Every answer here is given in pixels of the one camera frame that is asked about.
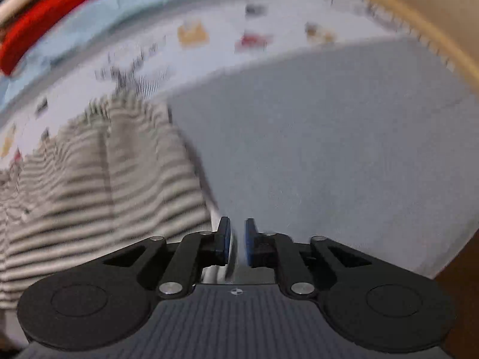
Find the striped white hooded sweater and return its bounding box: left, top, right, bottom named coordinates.
left=1, top=92, right=219, bottom=310

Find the wooden bed frame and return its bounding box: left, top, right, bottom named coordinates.
left=369, top=0, right=478, bottom=91

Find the red knitted blanket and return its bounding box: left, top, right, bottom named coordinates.
left=1, top=0, right=87, bottom=76

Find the grey printed bed sheet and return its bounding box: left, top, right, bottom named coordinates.
left=1, top=0, right=478, bottom=278

